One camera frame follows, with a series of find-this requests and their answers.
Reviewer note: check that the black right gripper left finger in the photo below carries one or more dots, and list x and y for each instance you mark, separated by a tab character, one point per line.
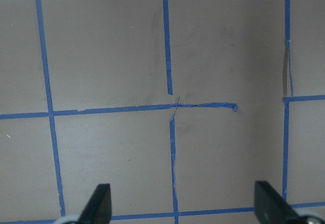
98	209

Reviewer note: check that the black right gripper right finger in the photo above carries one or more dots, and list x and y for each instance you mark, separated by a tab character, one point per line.
270	207

